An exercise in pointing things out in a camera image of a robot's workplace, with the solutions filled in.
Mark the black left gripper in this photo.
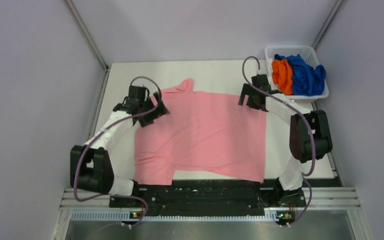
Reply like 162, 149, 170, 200
139, 91, 170, 127

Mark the pink t shirt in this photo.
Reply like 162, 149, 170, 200
133, 79, 267, 185

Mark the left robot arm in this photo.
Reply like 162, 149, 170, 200
70, 85, 169, 207

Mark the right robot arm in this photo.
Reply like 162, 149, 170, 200
238, 74, 333, 206

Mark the orange t shirt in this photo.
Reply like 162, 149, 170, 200
271, 59, 293, 96

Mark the white plastic laundry basket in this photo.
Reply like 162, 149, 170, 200
264, 45, 329, 103

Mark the blue t shirt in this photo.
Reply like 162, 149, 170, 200
273, 54, 327, 97

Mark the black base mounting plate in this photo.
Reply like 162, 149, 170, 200
109, 179, 306, 217

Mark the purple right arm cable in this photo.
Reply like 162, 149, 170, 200
241, 55, 317, 229

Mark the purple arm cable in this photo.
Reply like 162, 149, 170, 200
73, 76, 163, 229
241, 55, 317, 229

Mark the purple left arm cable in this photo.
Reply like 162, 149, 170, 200
73, 76, 163, 229

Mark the left aluminium corner post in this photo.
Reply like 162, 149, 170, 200
63, 0, 110, 72

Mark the aluminium corner post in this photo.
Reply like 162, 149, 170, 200
63, 0, 110, 72
311, 0, 346, 49

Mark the white slotted cable duct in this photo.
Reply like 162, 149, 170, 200
71, 210, 292, 223

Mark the right aluminium corner post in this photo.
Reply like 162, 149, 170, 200
311, 0, 346, 49

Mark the aluminium frame rail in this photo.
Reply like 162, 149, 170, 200
309, 187, 361, 210

